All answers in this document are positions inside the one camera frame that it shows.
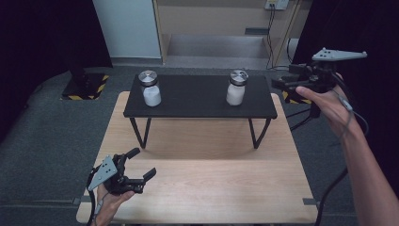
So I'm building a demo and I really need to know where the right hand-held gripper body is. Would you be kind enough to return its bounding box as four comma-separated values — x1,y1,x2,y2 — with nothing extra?
304,47,368,119

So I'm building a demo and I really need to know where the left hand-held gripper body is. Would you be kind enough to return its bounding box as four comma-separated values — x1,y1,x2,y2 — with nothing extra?
87,153,146,196

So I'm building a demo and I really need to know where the glass shaker with metal lid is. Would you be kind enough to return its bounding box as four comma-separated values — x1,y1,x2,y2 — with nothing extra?
137,70,163,107
225,69,249,106

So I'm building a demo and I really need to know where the black shelf with metal legs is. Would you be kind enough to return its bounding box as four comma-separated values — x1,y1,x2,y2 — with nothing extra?
122,73,279,150

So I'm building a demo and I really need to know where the person's right hand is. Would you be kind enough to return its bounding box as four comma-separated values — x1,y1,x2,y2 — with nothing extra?
295,73,362,139

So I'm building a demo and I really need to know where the person's left hand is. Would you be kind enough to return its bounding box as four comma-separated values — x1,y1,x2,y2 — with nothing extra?
93,183,136,222

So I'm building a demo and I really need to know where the black stand with striped base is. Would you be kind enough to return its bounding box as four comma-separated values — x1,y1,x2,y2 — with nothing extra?
280,89,313,105
60,60,111,102

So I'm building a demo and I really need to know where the black curtain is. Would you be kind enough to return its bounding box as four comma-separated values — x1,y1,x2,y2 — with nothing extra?
291,0,399,196
0,0,113,144

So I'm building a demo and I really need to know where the white panel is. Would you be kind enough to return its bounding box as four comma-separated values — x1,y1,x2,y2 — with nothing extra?
92,0,163,59

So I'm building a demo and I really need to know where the black floor cable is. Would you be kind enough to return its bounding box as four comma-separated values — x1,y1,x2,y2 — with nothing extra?
289,116,315,132
285,107,312,120

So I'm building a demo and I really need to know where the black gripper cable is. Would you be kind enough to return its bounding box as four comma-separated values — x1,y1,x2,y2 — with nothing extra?
86,168,99,226
314,168,350,226

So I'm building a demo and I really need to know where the black outlet cable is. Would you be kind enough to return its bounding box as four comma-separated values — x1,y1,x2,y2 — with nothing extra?
265,4,278,71

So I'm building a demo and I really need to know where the white wall outlet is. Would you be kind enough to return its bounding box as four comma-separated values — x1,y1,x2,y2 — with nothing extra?
264,0,290,10

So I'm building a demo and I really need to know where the light wood cabinet frame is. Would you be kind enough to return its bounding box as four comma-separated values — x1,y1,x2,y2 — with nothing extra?
152,0,305,71

